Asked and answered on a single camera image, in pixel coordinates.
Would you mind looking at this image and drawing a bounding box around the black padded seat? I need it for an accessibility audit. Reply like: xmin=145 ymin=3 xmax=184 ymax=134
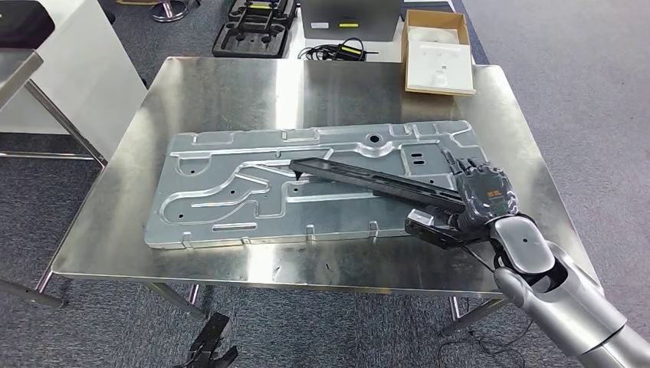
xmin=0 ymin=0 xmax=56 ymax=49

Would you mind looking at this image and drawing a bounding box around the white foam insert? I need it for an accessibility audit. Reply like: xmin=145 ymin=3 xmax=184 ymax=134
xmin=405 ymin=40 xmax=474 ymax=93

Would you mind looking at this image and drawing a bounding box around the steel workbench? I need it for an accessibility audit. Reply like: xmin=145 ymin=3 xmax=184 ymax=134
xmin=35 ymin=55 xmax=606 ymax=337

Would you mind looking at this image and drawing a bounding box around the white low table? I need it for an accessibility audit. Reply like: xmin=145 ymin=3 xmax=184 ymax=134
xmin=284 ymin=10 xmax=407 ymax=64

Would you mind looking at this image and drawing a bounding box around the black plastic plate holder part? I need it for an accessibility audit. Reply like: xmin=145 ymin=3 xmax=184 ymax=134
xmin=289 ymin=157 xmax=467 ymax=213

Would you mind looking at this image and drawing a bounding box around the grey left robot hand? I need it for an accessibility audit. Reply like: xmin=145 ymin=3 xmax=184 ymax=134
xmin=175 ymin=312 xmax=240 ymax=368

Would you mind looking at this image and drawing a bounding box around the black coiled charger cable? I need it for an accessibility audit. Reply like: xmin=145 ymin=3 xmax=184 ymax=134
xmin=297 ymin=43 xmax=346 ymax=62

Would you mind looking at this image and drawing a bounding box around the grey metal plate part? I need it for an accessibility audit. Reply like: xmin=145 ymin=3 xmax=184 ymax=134
xmin=143 ymin=120 xmax=488 ymax=250

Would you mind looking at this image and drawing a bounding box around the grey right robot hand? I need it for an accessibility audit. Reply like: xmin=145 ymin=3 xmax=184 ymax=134
xmin=442 ymin=149 xmax=520 ymax=232

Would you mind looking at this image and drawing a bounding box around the white cabinet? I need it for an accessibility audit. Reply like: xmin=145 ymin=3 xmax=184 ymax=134
xmin=0 ymin=0 xmax=148 ymax=159

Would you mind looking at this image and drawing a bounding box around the dark grey flat case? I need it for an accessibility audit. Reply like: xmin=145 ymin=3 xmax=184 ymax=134
xmin=300 ymin=0 xmax=405 ymax=43

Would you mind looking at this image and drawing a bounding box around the black molded foam case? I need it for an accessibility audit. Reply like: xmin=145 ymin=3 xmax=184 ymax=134
xmin=212 ymin=0 xmax=300 ymax=59

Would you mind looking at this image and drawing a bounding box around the small steel table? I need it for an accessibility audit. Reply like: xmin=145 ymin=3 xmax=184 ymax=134
xmin=0 ymin=48 xmax=109 ymax=169

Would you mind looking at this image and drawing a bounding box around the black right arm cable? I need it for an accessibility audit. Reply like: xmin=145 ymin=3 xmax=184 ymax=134
xmin=459 ymin=246 xmax=496 ymax=273

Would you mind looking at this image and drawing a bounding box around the black floor cable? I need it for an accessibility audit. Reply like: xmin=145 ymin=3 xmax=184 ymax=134
xmin=436 ymin=320 xmax=534 ymax=368

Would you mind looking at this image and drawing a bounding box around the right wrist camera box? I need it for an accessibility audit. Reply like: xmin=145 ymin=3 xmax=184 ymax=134
xmin=404 ymin=209 xmax=491 ymax=250

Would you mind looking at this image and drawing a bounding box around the black charger yellow label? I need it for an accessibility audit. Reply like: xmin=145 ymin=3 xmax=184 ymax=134
xmin=332 ymin=43 xmax=381 ymax=63

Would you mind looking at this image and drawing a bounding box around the chrome disc base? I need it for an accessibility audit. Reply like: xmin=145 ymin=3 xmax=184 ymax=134
xmin=149 ymin=0 xmax=189 ymax=23

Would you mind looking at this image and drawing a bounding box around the white round foam disc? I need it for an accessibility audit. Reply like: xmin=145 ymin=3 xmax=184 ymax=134
xmin=409 ymin=26 xmax=461 ymax=46

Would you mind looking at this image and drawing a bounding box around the beige board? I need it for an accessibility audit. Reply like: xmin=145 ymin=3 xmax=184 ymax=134
xmin=401 ymin=8 xmax=478 ymax=97

